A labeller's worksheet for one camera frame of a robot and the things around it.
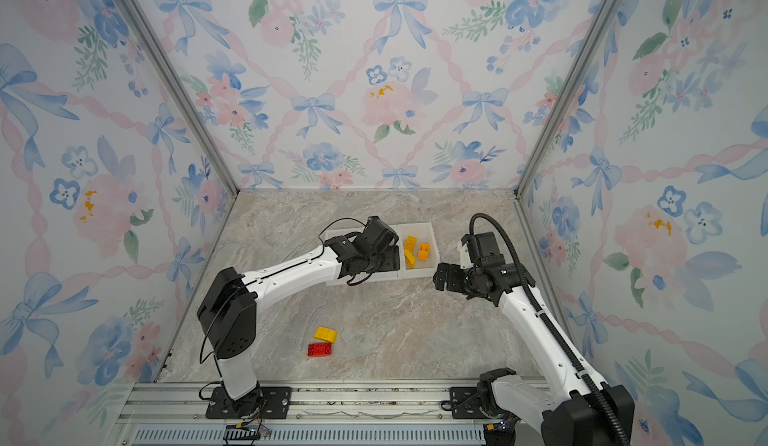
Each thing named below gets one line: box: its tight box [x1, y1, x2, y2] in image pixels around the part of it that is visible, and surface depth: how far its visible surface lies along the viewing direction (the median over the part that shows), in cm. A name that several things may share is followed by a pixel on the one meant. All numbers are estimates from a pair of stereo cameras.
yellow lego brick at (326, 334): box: [314, 326, 338, 344], surface depth 85 cm
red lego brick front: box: [307, 342, 333, 356], surface depth 83 cm
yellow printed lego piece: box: [418, 243, 431, 261], surface depth 100 cm
